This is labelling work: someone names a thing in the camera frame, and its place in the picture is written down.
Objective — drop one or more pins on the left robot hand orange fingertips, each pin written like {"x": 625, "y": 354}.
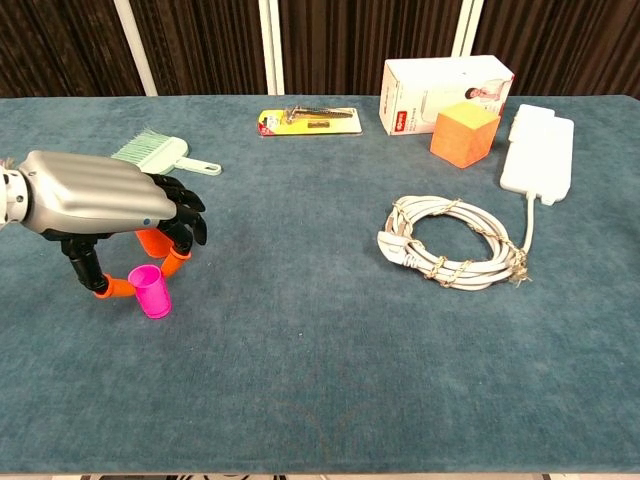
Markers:
{"x": 85, "y": 192}

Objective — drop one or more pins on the pink plastic cup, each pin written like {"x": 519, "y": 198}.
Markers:
{"x": 152, "y": 295}

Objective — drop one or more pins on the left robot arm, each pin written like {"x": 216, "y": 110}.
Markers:
{"x": 9, "y": 197}

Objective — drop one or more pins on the mint green hand brush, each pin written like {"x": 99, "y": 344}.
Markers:
{"x": 160, "y": 152}

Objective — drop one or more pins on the orange plastic cup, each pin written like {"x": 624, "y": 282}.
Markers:
{"x": 152, "y": 242}

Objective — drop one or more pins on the yellow razor blister pack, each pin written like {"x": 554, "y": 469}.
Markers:
{"x": 310, "y": 125}

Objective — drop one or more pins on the blue felt table cover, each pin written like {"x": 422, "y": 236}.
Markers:
{"x": 310, "y": 360}

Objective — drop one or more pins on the white cardboard box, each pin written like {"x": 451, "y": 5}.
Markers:
{"x": 420, "y": 90}

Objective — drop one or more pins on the orange foam cube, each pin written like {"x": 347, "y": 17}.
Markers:
{"x": 462, "y": 137}

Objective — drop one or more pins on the white power strip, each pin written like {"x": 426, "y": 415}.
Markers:
{"x": 540, "y": 155}

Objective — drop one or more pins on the white partition post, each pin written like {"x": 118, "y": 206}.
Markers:
{"x": 466, "y": 27}
{"x": 136, "y": 50}
{"x": 271, "y": 50}

